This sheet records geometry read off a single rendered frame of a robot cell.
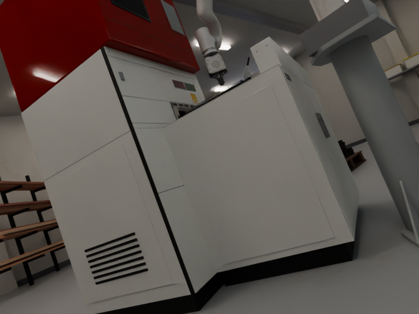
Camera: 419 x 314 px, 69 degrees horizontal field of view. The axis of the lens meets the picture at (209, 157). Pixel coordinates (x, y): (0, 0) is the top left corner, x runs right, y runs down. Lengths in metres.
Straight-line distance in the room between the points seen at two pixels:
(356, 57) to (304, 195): 0.58
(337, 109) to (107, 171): 10.52
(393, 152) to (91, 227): 1.38
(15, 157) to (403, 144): 7.87
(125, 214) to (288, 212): 0.72
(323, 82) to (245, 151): 10.48
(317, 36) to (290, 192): 0.64
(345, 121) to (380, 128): 10.16
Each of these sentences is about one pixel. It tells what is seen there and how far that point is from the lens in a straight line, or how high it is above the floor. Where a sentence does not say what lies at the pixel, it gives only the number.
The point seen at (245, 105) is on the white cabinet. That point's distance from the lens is 1.31.
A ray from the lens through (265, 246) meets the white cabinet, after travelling 1.37.
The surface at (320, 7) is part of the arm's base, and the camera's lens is 1.49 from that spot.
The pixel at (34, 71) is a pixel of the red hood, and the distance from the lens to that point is 1.89.
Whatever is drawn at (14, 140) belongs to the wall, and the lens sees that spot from 8.50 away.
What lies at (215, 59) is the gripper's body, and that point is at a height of 1.10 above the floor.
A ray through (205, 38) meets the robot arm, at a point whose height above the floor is 1.23.
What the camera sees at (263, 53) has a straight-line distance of 1.38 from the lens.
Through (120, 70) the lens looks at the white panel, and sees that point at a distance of 1.50.
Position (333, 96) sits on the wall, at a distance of 11.60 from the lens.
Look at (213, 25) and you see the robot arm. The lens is 1.87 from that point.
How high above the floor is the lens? 0.46
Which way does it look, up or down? 5 degrees up
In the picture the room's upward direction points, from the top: 21 degrees counter-clockwise
